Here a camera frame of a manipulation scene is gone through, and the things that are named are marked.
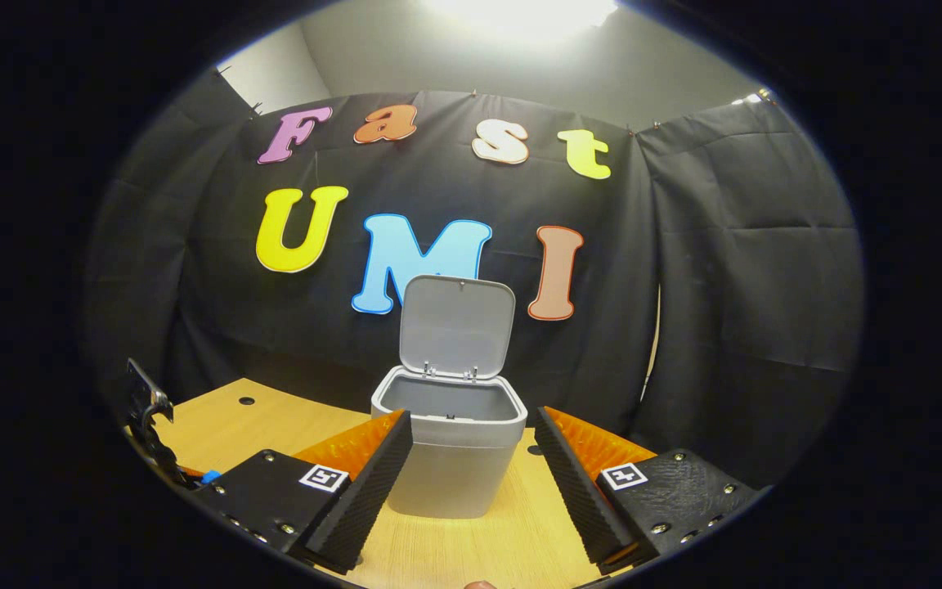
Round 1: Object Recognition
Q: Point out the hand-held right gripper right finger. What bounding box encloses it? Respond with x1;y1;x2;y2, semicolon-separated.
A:
535;407;766;573

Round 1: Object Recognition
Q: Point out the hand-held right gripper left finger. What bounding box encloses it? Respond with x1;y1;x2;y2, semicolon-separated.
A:
193;409;415;575

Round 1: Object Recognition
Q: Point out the large ceiling light panel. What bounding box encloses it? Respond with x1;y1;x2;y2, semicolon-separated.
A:
422;0;619;42

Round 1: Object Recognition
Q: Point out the wooden desktop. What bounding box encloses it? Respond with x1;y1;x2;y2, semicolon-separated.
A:
123;376;660;589

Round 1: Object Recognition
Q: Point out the light grey desktop garbage bin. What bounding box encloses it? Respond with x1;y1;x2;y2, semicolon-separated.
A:
370;275;529;519

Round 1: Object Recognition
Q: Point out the black backdrop cloth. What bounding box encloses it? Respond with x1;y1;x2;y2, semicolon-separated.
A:
83;70;864;492

